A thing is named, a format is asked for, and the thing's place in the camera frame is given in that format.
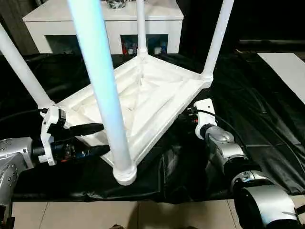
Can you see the white plastic table top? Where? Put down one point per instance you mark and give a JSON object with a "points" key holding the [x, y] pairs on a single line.
{"points": [[155, 95]]}

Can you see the white plastic table leg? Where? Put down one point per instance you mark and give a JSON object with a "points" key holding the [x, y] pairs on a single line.
{"points": [[141, 23], [21, 66], [102, 71], [218, 35]]}

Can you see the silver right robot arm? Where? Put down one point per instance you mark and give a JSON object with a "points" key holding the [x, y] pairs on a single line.
{"points": [[224, 140]]}

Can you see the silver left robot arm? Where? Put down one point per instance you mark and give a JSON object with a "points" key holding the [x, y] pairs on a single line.
{"points": [[12, 152]]}

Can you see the black mat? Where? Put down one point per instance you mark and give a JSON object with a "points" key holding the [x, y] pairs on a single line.
{"points": [[250, 107]]}

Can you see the white side table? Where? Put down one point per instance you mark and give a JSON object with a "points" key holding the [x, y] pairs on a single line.
{"points": [[286, 69]]}

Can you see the white cabinet with glass doors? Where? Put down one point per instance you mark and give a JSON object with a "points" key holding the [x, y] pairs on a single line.
{"points": [[47, 23]]}

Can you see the black box with yellow label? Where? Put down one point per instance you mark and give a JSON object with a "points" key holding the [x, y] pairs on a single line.
{"points": [[262, 21]]}

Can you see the grey curtain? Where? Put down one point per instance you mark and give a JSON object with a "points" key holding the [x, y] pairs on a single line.
{"points": [[14, 12]]}

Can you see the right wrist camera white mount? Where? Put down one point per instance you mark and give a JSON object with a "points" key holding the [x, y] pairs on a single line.
{"points": [[205, 109]]}

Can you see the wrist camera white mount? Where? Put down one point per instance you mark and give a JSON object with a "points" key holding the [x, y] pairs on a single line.
{"points": [[205, 109], [48, 119]]}

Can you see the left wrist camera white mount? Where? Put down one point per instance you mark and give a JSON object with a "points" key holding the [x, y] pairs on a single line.
{"points": [[48, 119]]}

